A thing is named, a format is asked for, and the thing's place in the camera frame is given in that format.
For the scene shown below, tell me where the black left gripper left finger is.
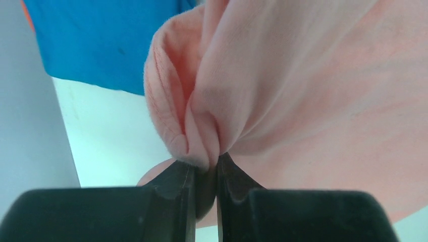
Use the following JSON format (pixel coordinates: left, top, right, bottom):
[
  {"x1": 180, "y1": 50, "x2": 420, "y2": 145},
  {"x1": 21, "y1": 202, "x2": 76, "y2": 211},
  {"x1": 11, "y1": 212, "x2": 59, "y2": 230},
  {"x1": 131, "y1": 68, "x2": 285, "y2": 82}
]
[{"x1": 1, "y1": 161, "x2": 196, "y2": 241}]

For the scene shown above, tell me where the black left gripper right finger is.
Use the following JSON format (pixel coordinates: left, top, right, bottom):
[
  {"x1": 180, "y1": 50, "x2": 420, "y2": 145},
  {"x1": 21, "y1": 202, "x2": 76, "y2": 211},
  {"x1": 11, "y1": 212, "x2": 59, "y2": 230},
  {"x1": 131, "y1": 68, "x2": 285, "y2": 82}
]
[{"x1": 217, "y1": 154, "x2": 398, "y2": 242}]

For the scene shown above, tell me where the pink t shirt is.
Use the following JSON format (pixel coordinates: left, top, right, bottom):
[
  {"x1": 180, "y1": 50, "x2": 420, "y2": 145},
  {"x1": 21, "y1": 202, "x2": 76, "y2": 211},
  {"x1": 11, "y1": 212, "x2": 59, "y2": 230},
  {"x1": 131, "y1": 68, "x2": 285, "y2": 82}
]
[{"x1": 144, "y1": 1, "x2": 427, "y2": 227}]

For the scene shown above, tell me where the folded blue t shirt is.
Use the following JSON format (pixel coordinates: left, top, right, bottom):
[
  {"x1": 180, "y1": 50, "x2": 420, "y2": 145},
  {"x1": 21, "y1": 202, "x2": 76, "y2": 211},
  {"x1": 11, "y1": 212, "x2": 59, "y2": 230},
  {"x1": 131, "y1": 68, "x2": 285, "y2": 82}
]
[{"x1": 24, "y1": 0, "x2": 197, "y2": 95}]

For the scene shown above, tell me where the folded orange t shirt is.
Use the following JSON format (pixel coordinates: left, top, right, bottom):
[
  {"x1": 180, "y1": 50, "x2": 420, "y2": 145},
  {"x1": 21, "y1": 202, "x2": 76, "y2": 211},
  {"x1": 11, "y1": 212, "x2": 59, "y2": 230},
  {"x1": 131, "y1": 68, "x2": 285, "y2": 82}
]
[{"x1": 20, "y1": 0, "x2": 35, "y2": 32}]

